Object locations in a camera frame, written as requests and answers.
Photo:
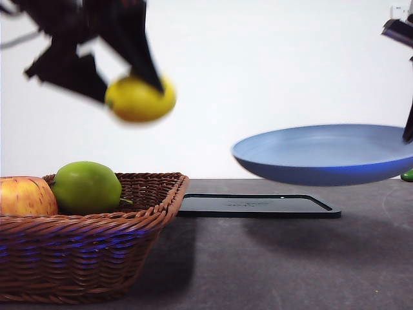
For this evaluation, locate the blue round plate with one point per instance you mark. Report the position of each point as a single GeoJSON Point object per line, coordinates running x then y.
{"type": "Point", "coordinates": [316, 155]}

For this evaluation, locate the brown woven wicker basket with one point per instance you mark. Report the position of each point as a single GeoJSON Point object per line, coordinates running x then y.
{"type": "Point", "coordinates": [80, 252]}

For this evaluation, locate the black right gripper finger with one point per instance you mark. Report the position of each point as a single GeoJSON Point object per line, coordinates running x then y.
{"type": "Point", "coordinates": [409, 126]}

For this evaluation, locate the green apple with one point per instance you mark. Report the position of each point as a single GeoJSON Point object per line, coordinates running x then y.
{"type": "Point", "coordinates": [85, 187]}

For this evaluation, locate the white wall socket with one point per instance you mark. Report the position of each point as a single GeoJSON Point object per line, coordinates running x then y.
{"type": "Point", "coordinates": [399, 12]}

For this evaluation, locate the yellow lemon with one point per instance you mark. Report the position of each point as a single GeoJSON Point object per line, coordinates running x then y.
{"type": "Point", "coordinates": [138, 101]}

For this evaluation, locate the black flat tray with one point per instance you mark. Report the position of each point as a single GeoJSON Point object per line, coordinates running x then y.
{"type": "Point", "coordinates": [251, 208]}

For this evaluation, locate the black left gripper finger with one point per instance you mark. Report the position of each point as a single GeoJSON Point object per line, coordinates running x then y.
{"type": "Point", "coordinates": [138, 51]}
{"type": "Point", "coordinates": [67, 74]}

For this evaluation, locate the dark green vegetable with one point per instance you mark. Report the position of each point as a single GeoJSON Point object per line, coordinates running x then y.
{"type": "Point", "coordinates": [408, 175]}

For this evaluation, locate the red yellow apple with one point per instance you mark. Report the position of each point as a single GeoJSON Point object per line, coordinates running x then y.
{"type": "Point", "coordinates": [22, 197]}

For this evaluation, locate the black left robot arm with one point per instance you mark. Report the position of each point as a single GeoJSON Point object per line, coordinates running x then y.
{"type": "Point", "coordinates": [64, 16]}

